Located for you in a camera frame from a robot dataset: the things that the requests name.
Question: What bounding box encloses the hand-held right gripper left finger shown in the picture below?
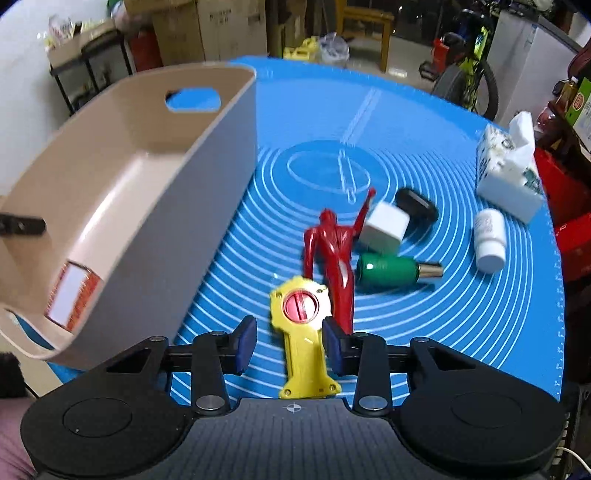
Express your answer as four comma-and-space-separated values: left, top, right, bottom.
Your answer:
98, 316, 258, 415

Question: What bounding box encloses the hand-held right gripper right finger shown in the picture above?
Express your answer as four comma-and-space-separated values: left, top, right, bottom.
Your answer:
322, 318, 485, 414

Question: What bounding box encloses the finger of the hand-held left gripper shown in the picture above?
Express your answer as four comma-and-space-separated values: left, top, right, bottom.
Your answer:
0, 215, 45, 236

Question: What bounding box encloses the green bottle with gold cap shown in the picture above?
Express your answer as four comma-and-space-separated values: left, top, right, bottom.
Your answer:
355, 253, 445, 289

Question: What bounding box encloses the beige plastic storage bin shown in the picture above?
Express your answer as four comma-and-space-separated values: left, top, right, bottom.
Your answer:
0, 64, 257, 370

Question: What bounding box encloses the white cube charger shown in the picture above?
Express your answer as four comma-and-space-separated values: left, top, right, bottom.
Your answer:
359, 200, 411, 252

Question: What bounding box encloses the black oval case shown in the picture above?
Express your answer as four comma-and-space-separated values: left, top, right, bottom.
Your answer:
394, 187, 439, 224

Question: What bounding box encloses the white pill bottle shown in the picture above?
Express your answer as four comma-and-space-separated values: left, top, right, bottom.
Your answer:
473, 209, 509, 274

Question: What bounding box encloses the blue silicone mat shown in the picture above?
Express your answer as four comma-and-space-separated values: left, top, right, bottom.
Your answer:
46, 55, 566, 416

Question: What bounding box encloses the black metal rack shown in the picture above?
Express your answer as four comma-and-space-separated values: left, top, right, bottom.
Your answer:
48, 32, 134, 116

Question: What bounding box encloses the red appliance box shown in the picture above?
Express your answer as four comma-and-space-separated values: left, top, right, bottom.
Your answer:
129, 28, 164, 72

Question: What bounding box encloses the person's pink clothing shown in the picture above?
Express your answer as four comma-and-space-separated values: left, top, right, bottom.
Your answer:
0, 399, 38, 480

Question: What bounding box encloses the white tissue pack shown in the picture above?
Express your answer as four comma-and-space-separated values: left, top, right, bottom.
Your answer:
475, 111, 546, 224

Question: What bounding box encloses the stack of red boxes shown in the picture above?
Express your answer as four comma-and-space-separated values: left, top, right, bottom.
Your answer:
533, 148, 591, 287

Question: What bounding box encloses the tall brown cardboard box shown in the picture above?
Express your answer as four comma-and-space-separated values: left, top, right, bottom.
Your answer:
152, 0, 269, 65

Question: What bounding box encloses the yellow plastic jug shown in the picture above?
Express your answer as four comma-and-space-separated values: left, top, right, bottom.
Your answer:
283, 39, 319, 63

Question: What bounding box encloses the clear plastic bag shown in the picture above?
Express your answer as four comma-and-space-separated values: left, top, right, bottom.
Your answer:
318, 32, 350, 65

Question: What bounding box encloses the green and black bicycle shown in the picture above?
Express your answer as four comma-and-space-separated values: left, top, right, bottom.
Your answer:
418, 0, 502, 118

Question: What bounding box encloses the amber drink bottle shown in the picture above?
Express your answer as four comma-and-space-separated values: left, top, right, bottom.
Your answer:
554, 76, 580, 121

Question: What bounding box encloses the white chest freezer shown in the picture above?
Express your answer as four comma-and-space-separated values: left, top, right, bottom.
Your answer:
485, 2, 585, 127

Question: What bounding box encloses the green and white carton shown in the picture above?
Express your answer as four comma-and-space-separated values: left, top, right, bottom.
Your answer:
573, 78, 591, 141

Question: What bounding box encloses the white cable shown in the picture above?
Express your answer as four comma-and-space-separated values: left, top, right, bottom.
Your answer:
556, 444, 587, 476

